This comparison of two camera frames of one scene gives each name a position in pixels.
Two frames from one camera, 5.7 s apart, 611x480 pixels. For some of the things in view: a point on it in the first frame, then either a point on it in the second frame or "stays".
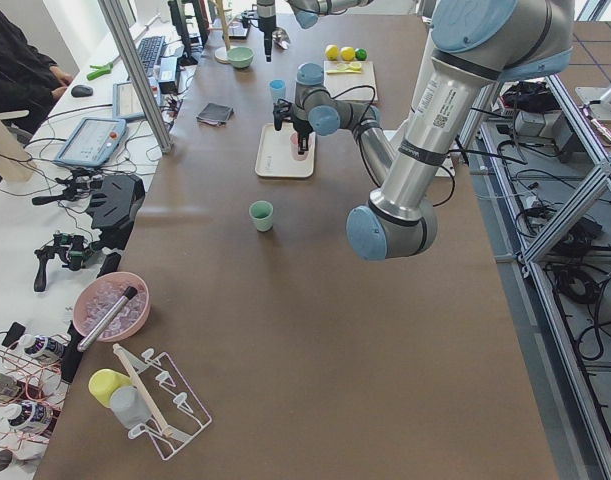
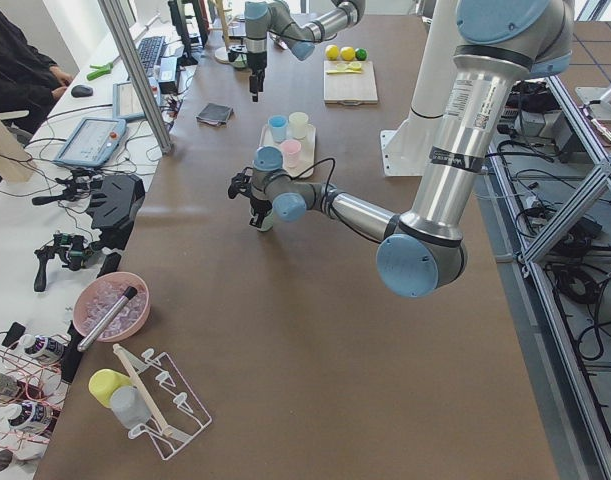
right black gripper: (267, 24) to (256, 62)
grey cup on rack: (128, 406) stays
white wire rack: (176, 415) stays
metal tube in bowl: (126, 296) stays
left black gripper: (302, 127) to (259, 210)
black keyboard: (149, 51) stays
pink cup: (294, 144) to (291, 149)
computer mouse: (81, 91) stays
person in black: (17, 77) stays
